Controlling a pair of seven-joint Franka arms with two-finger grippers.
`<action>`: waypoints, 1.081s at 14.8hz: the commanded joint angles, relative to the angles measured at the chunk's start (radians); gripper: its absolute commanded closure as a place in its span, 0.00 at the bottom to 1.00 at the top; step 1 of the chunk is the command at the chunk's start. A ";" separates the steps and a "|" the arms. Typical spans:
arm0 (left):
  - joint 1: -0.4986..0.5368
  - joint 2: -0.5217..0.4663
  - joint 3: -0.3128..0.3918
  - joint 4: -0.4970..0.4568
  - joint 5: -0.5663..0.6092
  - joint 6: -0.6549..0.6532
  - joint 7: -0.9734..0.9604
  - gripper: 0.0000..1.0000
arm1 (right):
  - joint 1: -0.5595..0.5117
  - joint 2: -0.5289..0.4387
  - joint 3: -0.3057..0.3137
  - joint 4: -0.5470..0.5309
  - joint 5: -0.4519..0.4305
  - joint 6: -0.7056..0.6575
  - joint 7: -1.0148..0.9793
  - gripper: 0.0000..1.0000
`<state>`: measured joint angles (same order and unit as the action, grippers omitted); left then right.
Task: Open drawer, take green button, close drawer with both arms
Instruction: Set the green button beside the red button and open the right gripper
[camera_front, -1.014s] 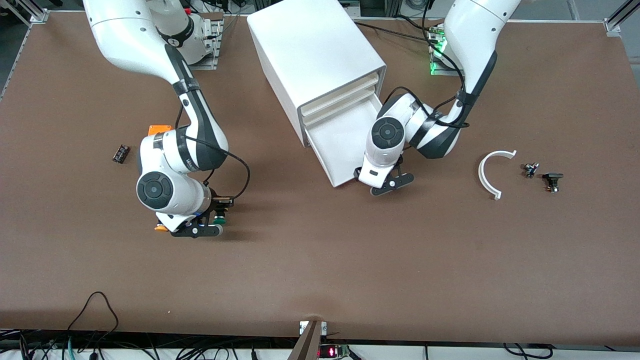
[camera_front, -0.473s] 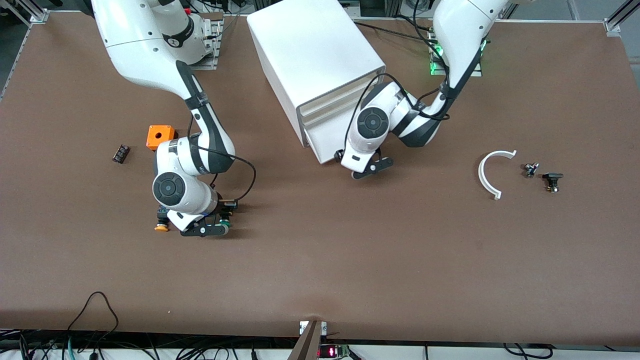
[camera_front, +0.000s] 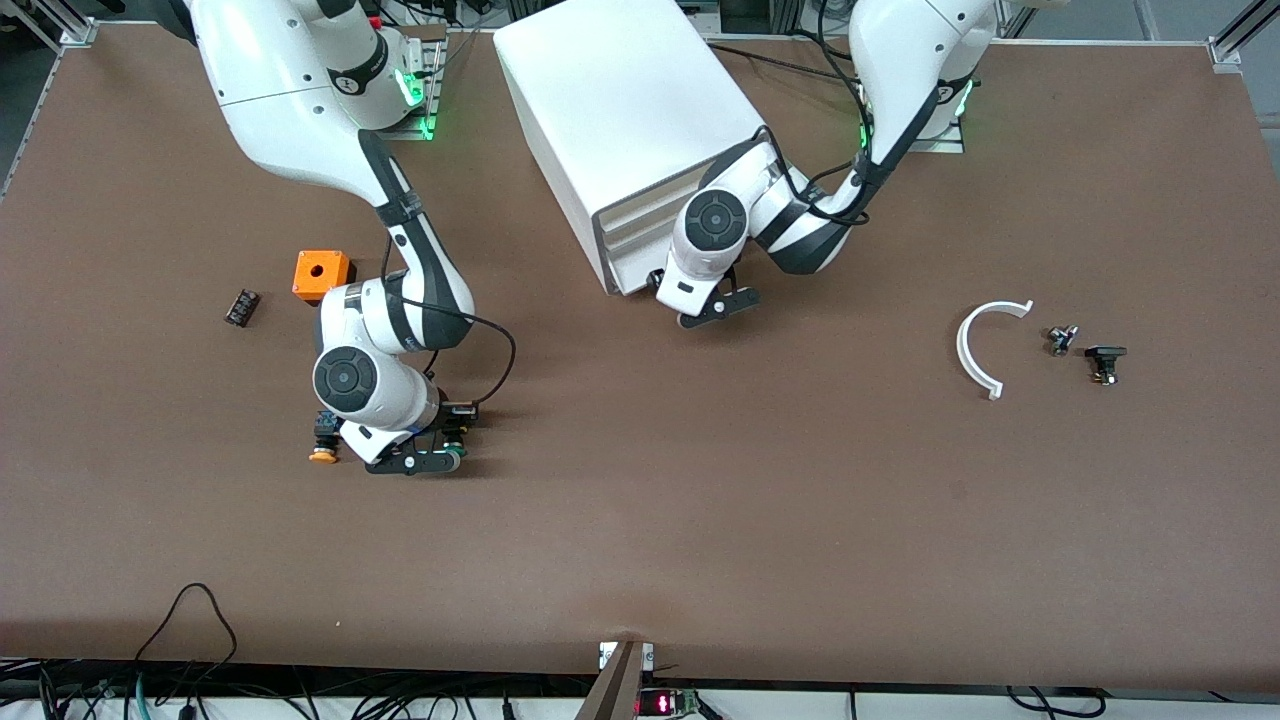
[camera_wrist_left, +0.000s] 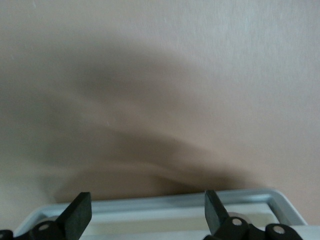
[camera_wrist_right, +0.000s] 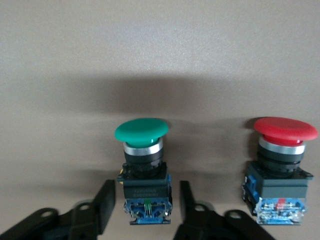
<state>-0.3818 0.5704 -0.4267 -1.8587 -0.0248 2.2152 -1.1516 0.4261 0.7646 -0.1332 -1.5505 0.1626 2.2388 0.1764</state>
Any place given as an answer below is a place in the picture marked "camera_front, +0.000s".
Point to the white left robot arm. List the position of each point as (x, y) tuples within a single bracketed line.
[(900, 60)]

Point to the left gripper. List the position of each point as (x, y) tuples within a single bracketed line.
[(655, 279)]

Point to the white drawer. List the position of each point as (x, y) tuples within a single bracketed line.
[(630, 250)]

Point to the small grey metal part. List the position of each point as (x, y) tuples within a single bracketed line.
[(1062, 340)]

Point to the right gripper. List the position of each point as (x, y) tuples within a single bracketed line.
[(447, 419)]

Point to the aluminium frame profile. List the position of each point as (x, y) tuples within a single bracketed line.
[(70, 30), (1235, 40)]

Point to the small device with red light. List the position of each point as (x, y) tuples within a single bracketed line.
[(660, 703)]

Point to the white curved plastic arc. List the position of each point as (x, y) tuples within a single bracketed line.
[(962, 350)]

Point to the white drawer cabinet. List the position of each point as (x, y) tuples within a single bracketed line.
[(600, 90)]

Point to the yellow push button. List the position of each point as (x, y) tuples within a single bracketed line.
[(322, 455)]

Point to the camera mount post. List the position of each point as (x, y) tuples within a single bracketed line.
[(615, 690)]

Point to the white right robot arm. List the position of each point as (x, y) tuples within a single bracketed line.
[(280, 100)]

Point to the orange box with hole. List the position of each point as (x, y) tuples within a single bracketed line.
[(320, 275)]

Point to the small black terminal block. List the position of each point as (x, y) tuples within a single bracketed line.
[(242, 307)]

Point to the small black switch part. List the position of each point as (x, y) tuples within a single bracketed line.
[(1105, 353)]

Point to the green push button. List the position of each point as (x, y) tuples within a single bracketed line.
[(455, 455)]

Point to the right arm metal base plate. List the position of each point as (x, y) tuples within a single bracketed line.
[(432, 80)]

